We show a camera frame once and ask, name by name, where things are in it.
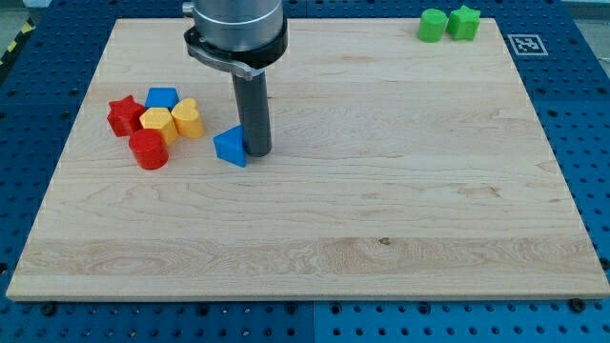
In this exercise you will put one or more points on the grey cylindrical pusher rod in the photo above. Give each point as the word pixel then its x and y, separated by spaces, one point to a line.
pixel 253 110

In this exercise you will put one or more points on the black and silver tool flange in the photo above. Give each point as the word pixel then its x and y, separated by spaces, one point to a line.
pixel 245 64

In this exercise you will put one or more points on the blue triangular block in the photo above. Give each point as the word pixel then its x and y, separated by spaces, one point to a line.
pixel 229 147

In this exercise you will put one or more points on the yellow heart block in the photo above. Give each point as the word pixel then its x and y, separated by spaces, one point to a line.
pixel 187 119

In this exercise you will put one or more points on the blue trapezoid block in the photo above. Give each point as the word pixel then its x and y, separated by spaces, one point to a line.
pixel 162 98

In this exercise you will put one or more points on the yellow pentagon block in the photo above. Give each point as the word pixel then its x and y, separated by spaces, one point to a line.
pixel 161 120

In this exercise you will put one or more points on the red cylinder block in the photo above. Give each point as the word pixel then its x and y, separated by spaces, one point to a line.
pixel 148 149

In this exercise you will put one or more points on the red star block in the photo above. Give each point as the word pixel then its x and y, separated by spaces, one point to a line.
pixel 124 116

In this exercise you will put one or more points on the light wooden board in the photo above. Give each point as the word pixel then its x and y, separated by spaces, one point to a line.
pixel 400 170

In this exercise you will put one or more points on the green cylinder block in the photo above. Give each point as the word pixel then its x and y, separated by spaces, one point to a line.
pixel 432 25

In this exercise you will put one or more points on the green star block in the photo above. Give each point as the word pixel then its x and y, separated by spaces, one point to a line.
pixel 463 23

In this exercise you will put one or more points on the white fiducial marker tag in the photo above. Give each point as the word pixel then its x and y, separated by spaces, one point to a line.
pixel 527 44

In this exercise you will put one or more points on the black bolt front left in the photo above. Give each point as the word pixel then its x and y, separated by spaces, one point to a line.
pixel 48 309

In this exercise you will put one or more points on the black bolt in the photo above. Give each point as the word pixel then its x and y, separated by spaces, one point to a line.
pixel 577 305
pixel 48 309

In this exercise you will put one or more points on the black bolt front right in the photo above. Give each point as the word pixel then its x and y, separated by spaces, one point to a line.
pixel 577 305

